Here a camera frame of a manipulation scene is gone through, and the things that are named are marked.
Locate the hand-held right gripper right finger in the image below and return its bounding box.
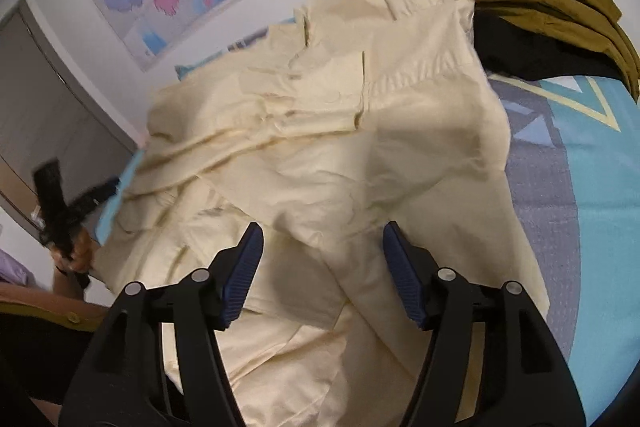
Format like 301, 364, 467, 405
382, 221, 586, 427

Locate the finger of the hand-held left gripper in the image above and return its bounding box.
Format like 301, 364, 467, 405
72, 176, 122, 215

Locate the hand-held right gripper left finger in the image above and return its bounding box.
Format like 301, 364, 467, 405
59, 222, 264, 427

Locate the cream shirt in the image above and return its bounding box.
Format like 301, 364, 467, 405
92, 0, 552, 427

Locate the person's left hand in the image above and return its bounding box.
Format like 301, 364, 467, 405
51, 226, 99, 280

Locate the person's brown clothing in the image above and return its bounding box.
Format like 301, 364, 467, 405
0, 281, 112, 334

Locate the black garment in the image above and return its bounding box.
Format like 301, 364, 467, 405
471, 9, 627, 84

